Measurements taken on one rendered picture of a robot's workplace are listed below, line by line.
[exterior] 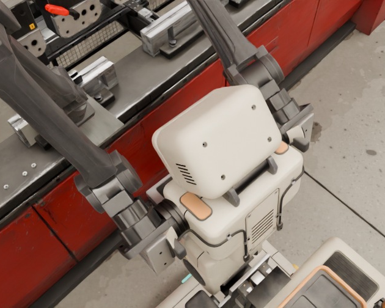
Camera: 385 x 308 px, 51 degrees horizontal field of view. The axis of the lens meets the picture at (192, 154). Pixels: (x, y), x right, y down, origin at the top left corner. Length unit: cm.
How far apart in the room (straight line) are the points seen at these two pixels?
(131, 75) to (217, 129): 86
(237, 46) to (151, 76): 59
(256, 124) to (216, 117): 9
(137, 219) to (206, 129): 23
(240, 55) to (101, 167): 43
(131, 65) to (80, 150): 89
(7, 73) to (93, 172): 25
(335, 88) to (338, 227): 96
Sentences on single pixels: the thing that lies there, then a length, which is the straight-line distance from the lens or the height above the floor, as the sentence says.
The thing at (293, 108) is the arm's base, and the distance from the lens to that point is 97.
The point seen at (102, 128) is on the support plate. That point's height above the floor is 100.
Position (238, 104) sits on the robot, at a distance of 75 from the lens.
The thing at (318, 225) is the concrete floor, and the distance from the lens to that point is 221.
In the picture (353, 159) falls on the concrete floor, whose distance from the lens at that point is 246.
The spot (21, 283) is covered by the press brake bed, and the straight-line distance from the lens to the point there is 176.
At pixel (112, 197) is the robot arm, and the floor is 126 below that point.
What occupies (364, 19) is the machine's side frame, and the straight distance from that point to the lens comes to 316.
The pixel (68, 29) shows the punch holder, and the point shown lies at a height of 120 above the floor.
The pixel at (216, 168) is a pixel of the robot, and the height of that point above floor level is 133.
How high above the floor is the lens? 196
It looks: 57 degrees down
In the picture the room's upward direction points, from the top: 4 degrees counter-clockwise
